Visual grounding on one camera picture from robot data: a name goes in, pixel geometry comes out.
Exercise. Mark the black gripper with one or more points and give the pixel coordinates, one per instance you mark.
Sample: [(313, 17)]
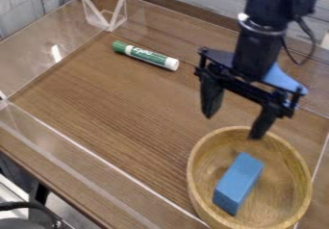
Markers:
[(276, 92)]

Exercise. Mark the blue rectangular block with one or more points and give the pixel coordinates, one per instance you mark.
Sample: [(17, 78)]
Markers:
[(235, 183)]

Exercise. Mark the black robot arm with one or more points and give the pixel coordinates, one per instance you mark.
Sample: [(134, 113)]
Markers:
[(249, 71)]

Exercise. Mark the brown wooden bowl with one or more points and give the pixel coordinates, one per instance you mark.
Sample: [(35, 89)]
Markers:
[(281, 196)]

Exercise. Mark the green white marker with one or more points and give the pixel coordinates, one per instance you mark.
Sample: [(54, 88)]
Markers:
[(146, 55)]

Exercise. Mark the black table leg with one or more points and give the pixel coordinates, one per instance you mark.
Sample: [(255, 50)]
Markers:
[(41, 194)]

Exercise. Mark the clear acrylic tray wall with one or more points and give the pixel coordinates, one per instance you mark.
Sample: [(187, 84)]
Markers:
[(99, 124)]

